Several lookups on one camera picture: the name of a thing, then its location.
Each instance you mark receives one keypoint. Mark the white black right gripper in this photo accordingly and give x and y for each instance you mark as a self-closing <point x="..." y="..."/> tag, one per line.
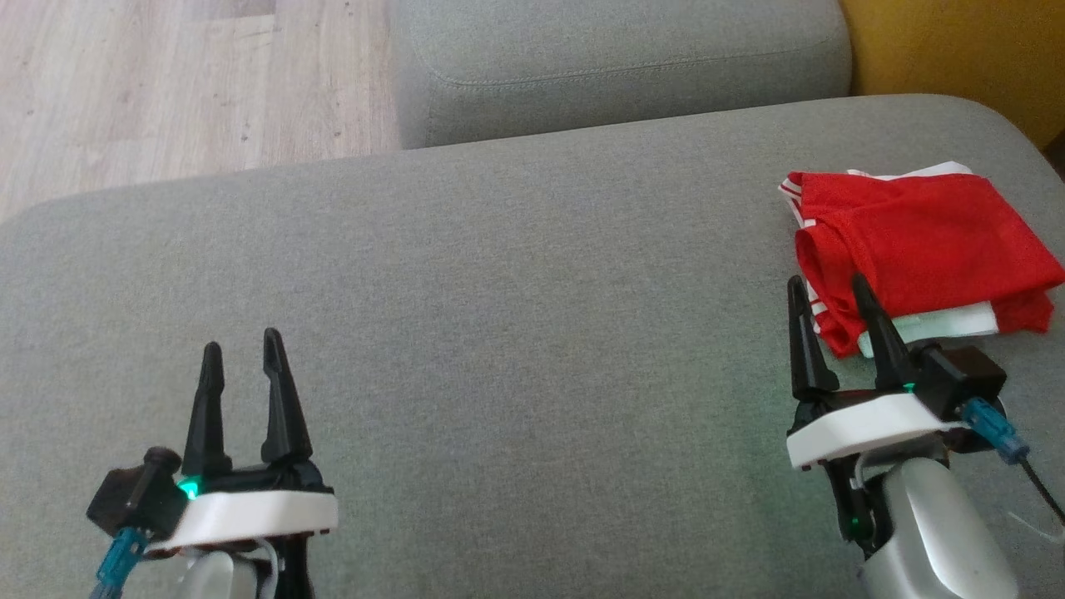
<point x="865" y="424"/>

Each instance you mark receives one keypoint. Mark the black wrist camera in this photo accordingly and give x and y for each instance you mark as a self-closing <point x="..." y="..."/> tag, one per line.
<point x="133" y="499"/>
<point x="965" y="378"/>

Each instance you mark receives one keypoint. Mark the grey fabric sofa cushion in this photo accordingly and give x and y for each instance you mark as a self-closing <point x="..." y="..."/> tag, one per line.
<point x="616" y="66"/>

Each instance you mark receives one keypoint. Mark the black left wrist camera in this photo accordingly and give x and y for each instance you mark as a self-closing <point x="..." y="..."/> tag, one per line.
<point x="133" y="499"/>

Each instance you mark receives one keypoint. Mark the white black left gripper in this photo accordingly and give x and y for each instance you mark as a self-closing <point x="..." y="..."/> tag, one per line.
<point x="258" y="516"/>

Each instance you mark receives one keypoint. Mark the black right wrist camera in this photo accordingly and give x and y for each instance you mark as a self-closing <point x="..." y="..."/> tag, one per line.
<point x="965" y="378"/>

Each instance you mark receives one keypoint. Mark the grey fabric sofa seat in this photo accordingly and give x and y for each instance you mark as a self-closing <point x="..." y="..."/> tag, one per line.
<point x="499" y="333"/>

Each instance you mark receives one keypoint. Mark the red shorts white trim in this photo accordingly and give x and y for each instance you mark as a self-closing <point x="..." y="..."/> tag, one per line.
<point x="1030" y="314"/>

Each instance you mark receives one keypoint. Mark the yellow cushion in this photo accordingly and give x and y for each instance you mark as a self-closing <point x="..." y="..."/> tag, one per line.
<point x="965" y="58"/>

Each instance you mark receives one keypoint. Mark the red jersey number 23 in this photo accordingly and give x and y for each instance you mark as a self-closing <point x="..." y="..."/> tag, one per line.
<point x="923" y="241"/>

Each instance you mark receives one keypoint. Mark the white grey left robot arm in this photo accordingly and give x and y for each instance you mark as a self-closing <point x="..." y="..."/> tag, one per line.
<point x="216" y="578"/>

